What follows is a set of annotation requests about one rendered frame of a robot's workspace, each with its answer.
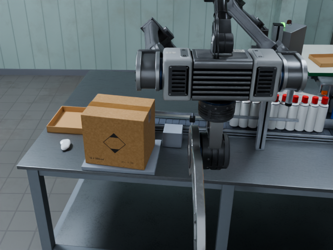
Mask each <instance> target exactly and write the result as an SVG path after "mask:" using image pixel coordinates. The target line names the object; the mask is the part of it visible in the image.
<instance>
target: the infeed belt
mask: <svg viewBox="0 0 333 250"><path fill-rule="evenodd" d="M155 124H156V125H165V124H175V125H183V126H190V125H191V123H190V120H189V119H176V118H160V117H155ZM206 124H207V121H206V120H195V122H194V123H193V125H198V127H206ZM223 129H238V130H253V131H257V128H255V129H251V128H249V127H247V128H240V127H239V126H238V127H231V126H230V125H229V122H224V123H223ZM267 131H269V132H285V133H300V134H315V135H331V136H333V129H332V128H323V132H321V133H317V132H314V131H313V132H305V131H302V132H298V131H295V130H294V131H287V130H285V129H284V130H278V129H275V130H269V129H268V130H267Z"/></svg>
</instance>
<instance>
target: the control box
mask: <svg viewBox="0 0 333 250"><path fill-rule="evenodd" d="M306 29H307V25H302V24H297V23H292V25H286V24H285V28H284V30H283V36H282V43H283V44H284V45H285V46H286V47H287V48H288V49H289V50H290V51H297V52H298V53H299V54H300V55H302V50H303V44H304V39H305V34H306Z"/></svg>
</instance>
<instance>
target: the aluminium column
mask: <svg viewBox="0 0 333 250"><path fill-rule="evenodd" d="M283 30H284V24H283V23H273V26H272V33H271V40H272V41H274V42H276V41H277V40H280V41H281V42H282V36H283ZM271 105H272V102H261V107H260V114H259V121H258V128H257V134H256V141H255V149H256V150H264V148H265V142H266V136H267V130H268V124H269V117H270V111H271Z"/></svg>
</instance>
